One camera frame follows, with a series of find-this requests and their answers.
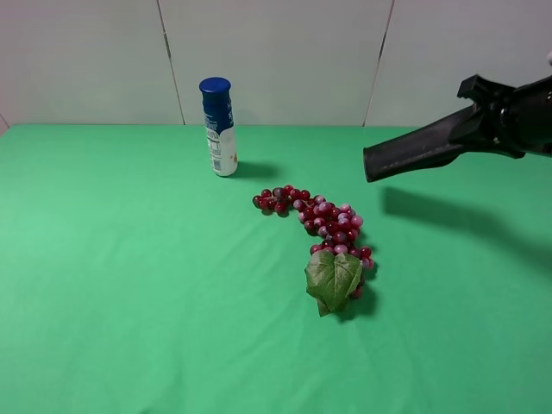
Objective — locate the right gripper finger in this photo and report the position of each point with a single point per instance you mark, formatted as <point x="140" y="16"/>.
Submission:
<point x="476" y="142"/>
<point x="487" y="96"/>

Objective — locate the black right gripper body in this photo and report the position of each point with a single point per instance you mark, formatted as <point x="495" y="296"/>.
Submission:
<point x="521" y="118"/>

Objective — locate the blue and white bottle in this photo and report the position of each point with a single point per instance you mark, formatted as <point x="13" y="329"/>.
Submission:
<point x="219" y="124"/>

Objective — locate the red artificial grape bunch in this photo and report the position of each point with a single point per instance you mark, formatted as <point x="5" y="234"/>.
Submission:
<point x="337" y="271"/>

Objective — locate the black leather pouch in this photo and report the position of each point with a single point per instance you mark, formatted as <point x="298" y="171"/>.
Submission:
<point x="428" y="147"/>

